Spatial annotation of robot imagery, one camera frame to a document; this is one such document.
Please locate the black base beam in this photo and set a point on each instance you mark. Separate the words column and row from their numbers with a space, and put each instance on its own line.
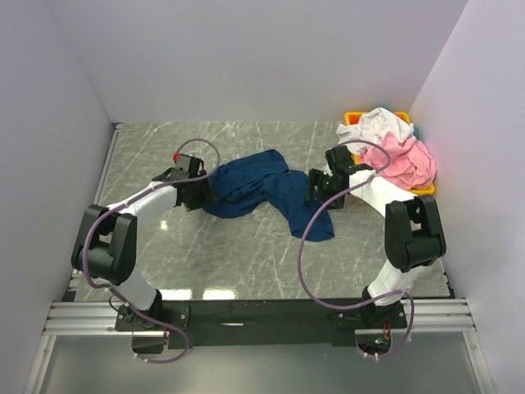
column 272, row 322

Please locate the yellow plastic bin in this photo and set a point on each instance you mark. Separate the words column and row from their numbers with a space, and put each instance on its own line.
column 352, row 118

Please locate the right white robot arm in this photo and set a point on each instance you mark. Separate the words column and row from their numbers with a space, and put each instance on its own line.
column 413, row 233

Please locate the dark blue t shirt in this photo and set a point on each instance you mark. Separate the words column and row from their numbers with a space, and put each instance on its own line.
column 241, row 185

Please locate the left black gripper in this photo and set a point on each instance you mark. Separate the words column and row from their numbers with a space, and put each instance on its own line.
column 207, row 194

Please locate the pink t shirt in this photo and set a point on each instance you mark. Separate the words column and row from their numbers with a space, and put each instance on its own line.
column 412, row 167

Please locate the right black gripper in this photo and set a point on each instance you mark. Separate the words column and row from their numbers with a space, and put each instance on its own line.
column 316, row 178

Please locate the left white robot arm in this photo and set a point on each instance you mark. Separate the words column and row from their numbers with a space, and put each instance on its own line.
column 106, row 245

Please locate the white t shirt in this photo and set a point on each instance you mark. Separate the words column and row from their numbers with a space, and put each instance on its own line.
column 373, row 126

